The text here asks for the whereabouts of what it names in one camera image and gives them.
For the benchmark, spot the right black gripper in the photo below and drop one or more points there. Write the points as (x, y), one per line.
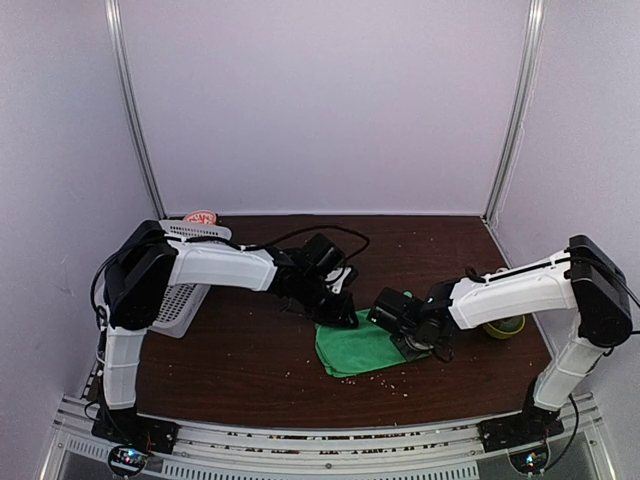
(409, 354)

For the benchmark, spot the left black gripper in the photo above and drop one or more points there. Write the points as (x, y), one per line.
(338, 317)

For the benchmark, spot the green microfiber towel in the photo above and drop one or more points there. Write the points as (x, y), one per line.
(346, 353)

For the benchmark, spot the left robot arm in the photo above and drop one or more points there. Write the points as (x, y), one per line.
(133, 286)

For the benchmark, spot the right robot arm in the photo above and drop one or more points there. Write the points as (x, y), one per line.
(580, 277)

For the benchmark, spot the green bowl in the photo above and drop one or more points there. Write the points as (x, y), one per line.
(504, 329)

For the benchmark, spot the white perforated plastic basket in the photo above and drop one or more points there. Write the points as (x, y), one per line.
(181, 302)

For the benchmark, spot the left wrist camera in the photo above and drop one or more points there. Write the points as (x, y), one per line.
(322, 260)

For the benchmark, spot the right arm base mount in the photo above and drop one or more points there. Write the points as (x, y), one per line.
(524, 435)

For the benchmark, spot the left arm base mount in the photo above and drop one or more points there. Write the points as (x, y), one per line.
(136, 439)

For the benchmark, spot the right aluminium frame post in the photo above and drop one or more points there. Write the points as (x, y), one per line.
(523, 91)

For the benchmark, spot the aluminium frame post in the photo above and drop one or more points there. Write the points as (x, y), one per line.
(523, 91)
(133, 119)

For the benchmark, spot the left aluminium frame post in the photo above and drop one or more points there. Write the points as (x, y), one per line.
(133, 119)

